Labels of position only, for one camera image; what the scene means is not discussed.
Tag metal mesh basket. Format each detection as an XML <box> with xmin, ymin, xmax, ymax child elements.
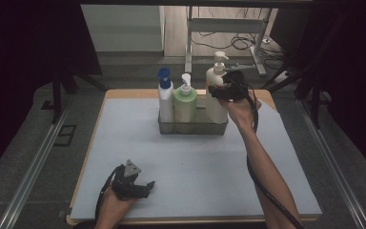
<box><xmin>156</xmin><ymin>93</ymin><xmax>230</xmax><ymax>136</ymax></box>

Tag black stand legs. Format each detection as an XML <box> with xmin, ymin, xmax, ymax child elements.
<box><xmin>51</xmin><ymin>67</ymin><xmax>110</xmax><ymax>125</ymax></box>
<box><xmin>259</xmin><ymin>61</ymin><xmax>324</xmax><ymax>130</ymax></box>

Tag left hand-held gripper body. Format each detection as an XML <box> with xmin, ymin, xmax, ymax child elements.
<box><xmin>110</xmin><ymin>158</ymin><xmax>151</xmax><ymax>202</ymax></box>

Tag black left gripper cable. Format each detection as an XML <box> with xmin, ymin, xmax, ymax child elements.
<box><xmin>93</xmin><ymin>165</ymin><xmax>122</xmax><ymax>221</ymax></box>

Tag cream pump bottle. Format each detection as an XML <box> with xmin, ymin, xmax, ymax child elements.
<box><xmin>204</xmin><ymin>50</ymin><xmax>231</xmax><ymax>125</ymax></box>

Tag light blue table mat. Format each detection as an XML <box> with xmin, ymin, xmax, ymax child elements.
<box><xmin>69</xmin><ymin>97</ymin><xmax>324</xmax><ymax>220</ymax></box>

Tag aluminium floor rail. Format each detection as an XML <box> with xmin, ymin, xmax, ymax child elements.
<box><xmin>0</xmin><ymin>94</ymin><xmax>74</xmax><ymax>229</ymax></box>
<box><xmin>296</xmin><ymin>98</ymin><xmax>366</xmax><ymax>229</ymax></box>

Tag black floor cables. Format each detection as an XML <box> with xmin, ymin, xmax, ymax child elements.
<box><xmin>190</xmin><ymin>6</ymin><xmax>288</xmax><ymax>70</ymax></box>

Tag person's left hand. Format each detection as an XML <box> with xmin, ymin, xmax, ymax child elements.
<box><xmin>94</xmin><ymin>186</ymin><xmax>138</xmax><ymax>229</ymax></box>

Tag black floor socket frame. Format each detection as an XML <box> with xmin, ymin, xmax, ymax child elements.
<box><xmin>53</xmin><ymin>124</ymin><xmax>77</xmax><ymax>148</ymax></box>

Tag black frame bar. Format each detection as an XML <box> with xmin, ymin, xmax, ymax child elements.
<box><xmin>78</xmin><ymin>0</ymin><xmax>315</xmax><ymax>10</ymax></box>

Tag white metal desk frame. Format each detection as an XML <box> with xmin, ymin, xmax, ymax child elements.
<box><xmin>184</xmin><ymin>5</ymin><xmax>273</xmax><ymax>77</ymax></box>

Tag person's right hand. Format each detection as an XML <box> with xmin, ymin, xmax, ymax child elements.
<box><xmin>218</xmin><ymin>90</ymin><xmax>263</xmax><ymax>132</ymax></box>

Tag green pump bottle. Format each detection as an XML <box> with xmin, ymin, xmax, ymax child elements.
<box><xmin>173</xmin><ymin>73</ymin><xmax>199</xmax><ymax>124</ymax></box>

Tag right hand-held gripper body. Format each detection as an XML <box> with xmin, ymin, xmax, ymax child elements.
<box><xmin>215</xmin><ymin>62</ymin><xmax>255</xmax><ymax>103</ymax></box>

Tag white bottle with blue cap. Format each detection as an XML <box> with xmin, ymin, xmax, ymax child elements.
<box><xmin>156</xmin><ymin>66</ymin><xmax>175</xmax><ymax>135</ymax></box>

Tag dark curtain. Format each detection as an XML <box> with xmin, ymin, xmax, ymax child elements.
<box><xmin>269</xmin><ymin>0</ymin><xmax>366</xmax><ymax>183</ymax></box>
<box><xmin>0</xmin><ymin>0</ymin><xmax>103</xmax><ymax>185</ymax></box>

